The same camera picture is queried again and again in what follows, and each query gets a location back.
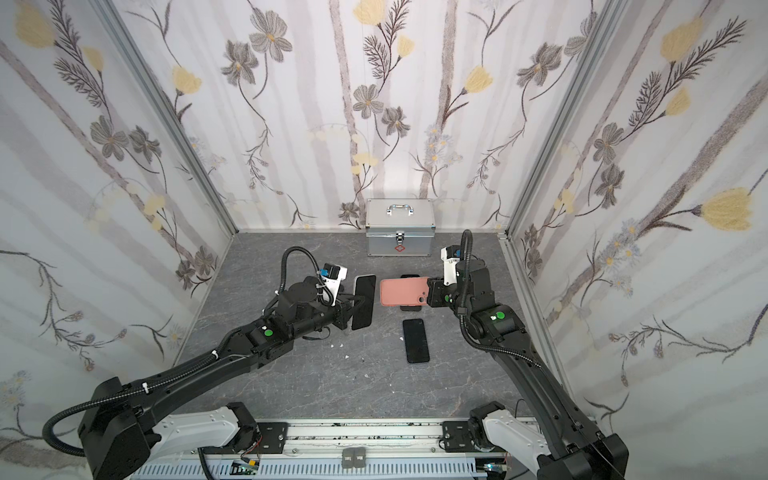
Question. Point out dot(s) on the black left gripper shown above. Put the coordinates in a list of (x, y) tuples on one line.
[(345, 309)]

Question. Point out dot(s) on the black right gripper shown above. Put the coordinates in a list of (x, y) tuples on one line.
[(435, 293)]

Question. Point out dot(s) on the pink phone case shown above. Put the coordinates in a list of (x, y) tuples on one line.
[(410, 292)]

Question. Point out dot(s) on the black phone with pink edge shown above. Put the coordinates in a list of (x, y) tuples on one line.
[(364, 292)]

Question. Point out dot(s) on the blue phone black screen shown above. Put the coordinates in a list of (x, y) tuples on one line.
[(415, 340)]

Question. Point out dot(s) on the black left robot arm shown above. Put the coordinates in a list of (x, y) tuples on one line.
[(118, 433)]

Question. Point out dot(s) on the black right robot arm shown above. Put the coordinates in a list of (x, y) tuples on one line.
[(565, 443)]

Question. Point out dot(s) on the silver aluminium first aid case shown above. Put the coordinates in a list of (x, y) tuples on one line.
[(400, 227)]

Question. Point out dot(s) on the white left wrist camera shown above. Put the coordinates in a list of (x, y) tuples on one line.
[(333, 275)]

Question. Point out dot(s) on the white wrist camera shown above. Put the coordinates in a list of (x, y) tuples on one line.
[(333, 275), (450, 257)]

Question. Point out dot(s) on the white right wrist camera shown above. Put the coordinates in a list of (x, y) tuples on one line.
[(450, 257)]

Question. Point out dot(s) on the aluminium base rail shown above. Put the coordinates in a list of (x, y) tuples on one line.
[(354, 443)]

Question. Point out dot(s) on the white vented cable duct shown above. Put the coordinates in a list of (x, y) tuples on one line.
[(392, 468)]

